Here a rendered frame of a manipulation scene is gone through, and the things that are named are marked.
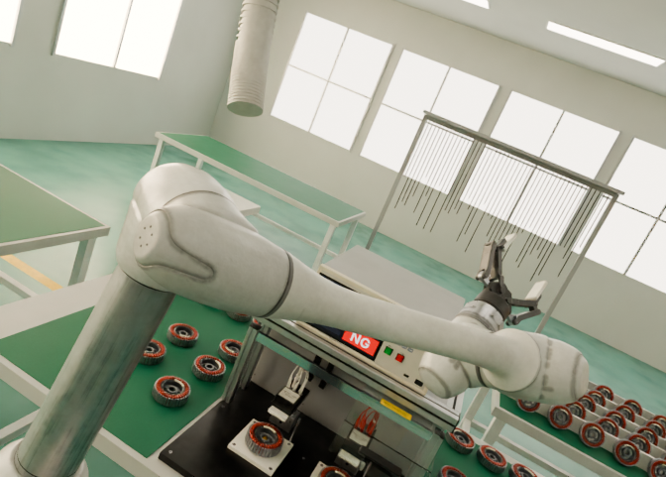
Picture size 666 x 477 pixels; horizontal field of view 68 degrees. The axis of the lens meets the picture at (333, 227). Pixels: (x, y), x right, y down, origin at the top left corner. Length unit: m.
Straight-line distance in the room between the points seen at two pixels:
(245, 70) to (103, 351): 1.67
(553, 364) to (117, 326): 0.67
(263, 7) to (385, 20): 5.77
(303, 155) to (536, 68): 3.71
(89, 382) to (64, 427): 0.09
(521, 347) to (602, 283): 7.07
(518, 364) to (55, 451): 0.74
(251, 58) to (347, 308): 1.73
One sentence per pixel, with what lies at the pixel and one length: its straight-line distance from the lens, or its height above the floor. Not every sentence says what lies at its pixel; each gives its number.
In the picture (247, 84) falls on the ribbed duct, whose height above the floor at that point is 1.67.
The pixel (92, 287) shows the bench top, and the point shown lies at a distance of 2.16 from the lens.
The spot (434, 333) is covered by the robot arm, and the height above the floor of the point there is 1.53.
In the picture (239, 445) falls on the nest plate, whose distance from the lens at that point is 1.57.
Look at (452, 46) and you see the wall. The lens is 7.82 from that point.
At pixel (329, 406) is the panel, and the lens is 1.75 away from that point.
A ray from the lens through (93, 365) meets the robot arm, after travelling 0.85.
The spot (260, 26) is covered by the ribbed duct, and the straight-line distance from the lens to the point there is 2.38.
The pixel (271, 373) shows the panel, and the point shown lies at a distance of 1.79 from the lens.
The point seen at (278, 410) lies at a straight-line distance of 1.58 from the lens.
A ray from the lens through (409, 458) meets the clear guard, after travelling 1.34.
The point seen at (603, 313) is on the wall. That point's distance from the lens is 8.03.
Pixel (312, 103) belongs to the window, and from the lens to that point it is 8.23.
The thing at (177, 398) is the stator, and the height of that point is 0.78.
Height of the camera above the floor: 1.80
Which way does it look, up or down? 15 degrees down
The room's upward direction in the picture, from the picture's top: 23 degrees clockwise
